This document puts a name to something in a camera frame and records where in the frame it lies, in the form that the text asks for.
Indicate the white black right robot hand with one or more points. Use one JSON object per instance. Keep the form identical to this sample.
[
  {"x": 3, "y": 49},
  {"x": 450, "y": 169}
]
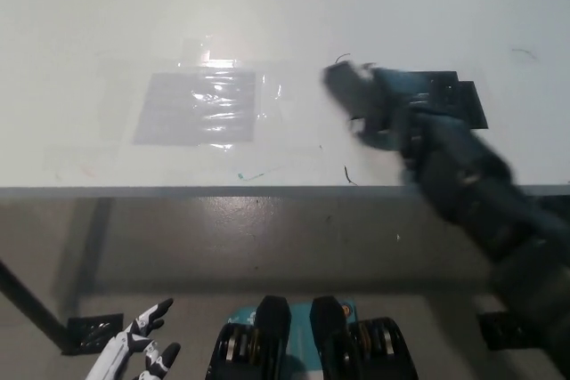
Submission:
[{"x": 392, "y": 126}]

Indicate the black tape marked spot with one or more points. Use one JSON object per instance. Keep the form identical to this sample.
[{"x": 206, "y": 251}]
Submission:
[{"x": 463, "y": 99}]

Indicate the black table leg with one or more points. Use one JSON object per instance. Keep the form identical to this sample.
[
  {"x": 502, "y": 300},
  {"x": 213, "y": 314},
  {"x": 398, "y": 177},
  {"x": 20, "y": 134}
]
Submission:
[{"x": 31, "y": 304}]

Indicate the black teal robot torso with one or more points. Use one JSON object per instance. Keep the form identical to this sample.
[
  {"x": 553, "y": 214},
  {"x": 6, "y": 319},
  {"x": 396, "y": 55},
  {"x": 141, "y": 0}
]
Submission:
[{"x": 294, "y": 344}]

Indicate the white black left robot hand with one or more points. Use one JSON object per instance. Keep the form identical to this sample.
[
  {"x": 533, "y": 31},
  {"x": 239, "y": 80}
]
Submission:
[{"x": 133, "y": 349}]

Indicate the clear plastic film sheet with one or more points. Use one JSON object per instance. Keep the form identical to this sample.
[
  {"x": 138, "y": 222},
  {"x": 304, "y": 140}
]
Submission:
[{"x": 271, "y": 99}]

